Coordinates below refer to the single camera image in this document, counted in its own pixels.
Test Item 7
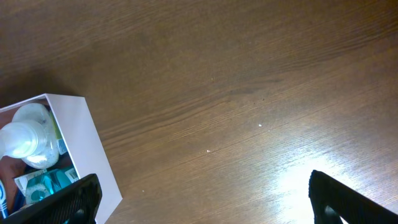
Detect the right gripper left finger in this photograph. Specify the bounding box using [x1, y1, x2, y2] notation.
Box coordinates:
[1, 174, 102, 224]

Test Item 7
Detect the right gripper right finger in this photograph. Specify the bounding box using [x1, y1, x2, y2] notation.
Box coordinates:
[308, 170, 397, 224]

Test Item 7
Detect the green white soap packet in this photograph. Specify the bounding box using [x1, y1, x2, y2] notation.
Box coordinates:
[14, 169, 47, 196]

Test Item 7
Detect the teal mouthwash bottle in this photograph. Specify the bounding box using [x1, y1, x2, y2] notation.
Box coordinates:
[25, 167, 79, 204]

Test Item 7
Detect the blue white toothbrush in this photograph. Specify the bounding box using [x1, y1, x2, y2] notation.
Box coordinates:
[0, 181, 8, 219]

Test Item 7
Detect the white spray bottle blue base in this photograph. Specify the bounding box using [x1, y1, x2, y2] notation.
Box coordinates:
[1, 103, 68, 169]

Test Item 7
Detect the blue disposable razor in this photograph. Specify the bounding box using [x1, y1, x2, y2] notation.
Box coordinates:
[11, 166, 34, 213]

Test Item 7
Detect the white cardboard box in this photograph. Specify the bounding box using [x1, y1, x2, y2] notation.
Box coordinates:
[1, 93, 123, 223]

